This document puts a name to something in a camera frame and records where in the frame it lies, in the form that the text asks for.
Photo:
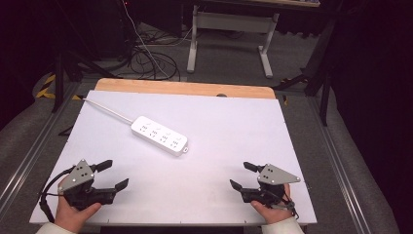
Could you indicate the wooden table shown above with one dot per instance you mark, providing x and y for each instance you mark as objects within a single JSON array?
[{"x": 181, "y": 87}]

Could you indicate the black metal stand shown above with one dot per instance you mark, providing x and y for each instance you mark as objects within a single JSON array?
[
  {"x": 321, "y": 65},
  {"x": 59, "y": 81}
]

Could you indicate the aluminium floor rail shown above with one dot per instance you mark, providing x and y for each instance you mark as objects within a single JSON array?
[
  {"x": 344, "y": 169},
  {"x": 32, "y": 152}
]

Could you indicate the yellow black floor tape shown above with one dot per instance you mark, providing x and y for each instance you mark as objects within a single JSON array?
[{"x": 45, "y": 89}]

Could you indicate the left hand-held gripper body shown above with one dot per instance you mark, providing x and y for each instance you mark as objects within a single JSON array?
[{"x": 85, "y": 194}]

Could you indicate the white metal desk frame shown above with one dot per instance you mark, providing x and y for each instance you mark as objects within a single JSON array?
[{"x": 233, "y": 21}]

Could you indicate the person's right hand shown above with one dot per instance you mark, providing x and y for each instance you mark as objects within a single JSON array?
[{"x": 276, "y": 213}]

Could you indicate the white power strip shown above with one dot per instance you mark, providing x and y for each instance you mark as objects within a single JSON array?
[{"x": 159, "y": 136}]

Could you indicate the person's left hand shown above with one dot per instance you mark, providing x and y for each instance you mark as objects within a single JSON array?
[{"x": 69, "y": 216}]

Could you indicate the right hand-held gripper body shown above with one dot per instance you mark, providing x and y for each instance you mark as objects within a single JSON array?
[{"x": 274, "y": 177}]

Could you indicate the white work board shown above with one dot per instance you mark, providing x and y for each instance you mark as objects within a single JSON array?
[{"x": 211, "y": 136}]

